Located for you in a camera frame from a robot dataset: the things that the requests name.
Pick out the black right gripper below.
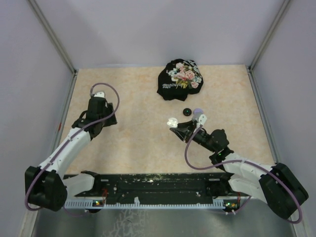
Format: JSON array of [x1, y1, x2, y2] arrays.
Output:
[[171, 119, 217, 153]]

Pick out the white earbud charging case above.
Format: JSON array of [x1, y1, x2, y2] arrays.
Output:
[[167, 118, 178, 128]]

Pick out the black earbud charging case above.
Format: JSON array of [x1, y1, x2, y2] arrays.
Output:
[[183, 108, 192, 117]]

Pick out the purple earbud charging case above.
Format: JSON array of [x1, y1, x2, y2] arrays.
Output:
[[193, 108, 203, 115]]

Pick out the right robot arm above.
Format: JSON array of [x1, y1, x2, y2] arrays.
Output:
[[167, 118, 309, 219]]

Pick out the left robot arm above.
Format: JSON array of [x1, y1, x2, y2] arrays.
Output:
[[24, 92, 117, 211]]

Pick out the black floral folded shirt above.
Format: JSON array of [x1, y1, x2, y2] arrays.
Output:
[[157, 59, 204, 101]]

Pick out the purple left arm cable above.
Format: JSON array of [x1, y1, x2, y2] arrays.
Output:
[[24, 82, 120, 217]]

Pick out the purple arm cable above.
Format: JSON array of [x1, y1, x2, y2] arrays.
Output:
[[185, 124, 305, 224], [24, 82, 120, 217]]

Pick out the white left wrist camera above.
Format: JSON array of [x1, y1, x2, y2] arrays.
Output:
[[90, 91, 106, 98]]

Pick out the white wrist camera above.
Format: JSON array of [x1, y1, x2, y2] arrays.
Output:
[[90, 91, 106, 98], [192, 112, 207, 128]]

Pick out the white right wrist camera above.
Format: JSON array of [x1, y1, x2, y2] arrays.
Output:
[[192, 112, 207, 128]]

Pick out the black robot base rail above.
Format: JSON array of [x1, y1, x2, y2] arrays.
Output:
[[77, 172, 244, 205]]

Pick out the white slotted cable duct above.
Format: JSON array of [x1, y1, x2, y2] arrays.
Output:
[[64, 197, 250, 208]]

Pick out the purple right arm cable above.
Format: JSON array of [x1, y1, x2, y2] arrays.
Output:
[[185, 124, 305, 224]]

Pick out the right aluminium frame post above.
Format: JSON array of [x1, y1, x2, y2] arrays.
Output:
[[248, 0, 292, 72]]

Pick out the aluminium frame post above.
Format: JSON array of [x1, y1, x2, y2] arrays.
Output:
[[26, 0, 79, 75], [248, 0, 292, 72]]

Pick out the left aluminium frame post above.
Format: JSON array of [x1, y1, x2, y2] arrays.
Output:
[[26, 0, 79, 75]]

